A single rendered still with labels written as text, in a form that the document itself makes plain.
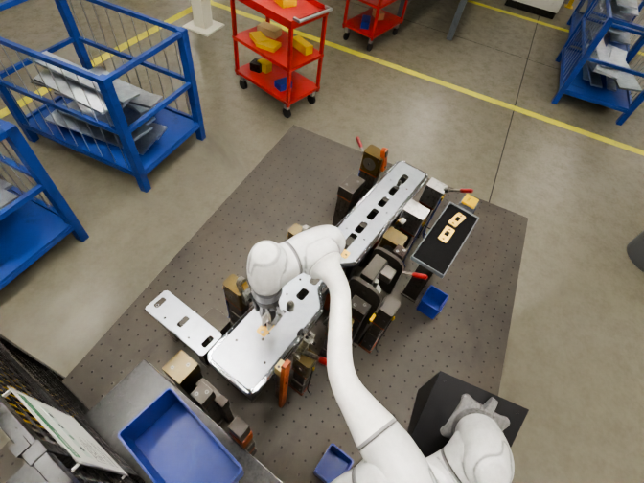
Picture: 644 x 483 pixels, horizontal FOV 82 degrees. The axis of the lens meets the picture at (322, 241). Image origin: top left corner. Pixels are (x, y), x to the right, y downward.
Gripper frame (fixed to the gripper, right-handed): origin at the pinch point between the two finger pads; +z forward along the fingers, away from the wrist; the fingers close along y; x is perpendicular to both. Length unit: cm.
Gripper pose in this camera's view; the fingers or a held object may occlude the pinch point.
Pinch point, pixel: (267, 320)
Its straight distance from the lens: 129.8
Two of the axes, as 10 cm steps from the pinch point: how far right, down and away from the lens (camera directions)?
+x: -5.8, 6.2, -5.3
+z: -1.1, 5.9, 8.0
